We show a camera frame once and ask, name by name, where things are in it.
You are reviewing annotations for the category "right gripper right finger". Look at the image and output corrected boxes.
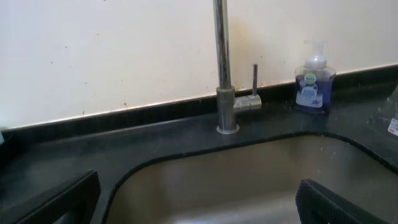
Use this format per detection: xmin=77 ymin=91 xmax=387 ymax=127
xmin=295 ymin=179 xmax=390 ymax=224

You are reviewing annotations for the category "clear plastic container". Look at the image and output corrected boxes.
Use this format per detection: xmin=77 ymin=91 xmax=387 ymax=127
xmin=366 ymin=83 xmax=398 ymax=138

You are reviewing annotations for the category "steel tap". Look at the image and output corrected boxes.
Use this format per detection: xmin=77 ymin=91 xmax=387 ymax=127
xmin=212 ymin=0 xmax=262 ymax=135

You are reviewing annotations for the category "blue soap bottle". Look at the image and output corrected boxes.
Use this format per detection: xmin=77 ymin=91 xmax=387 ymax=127
xmin=294 ymin=39 xmax=337 ymax=114

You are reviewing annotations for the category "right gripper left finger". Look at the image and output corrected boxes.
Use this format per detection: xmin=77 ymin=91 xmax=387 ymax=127
xmin=0 ymin=169 xmax=101 ymax=224

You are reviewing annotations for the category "steel sink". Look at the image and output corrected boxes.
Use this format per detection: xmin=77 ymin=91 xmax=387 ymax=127
xmin=102 ymin=132 xmax=398 ymax=224

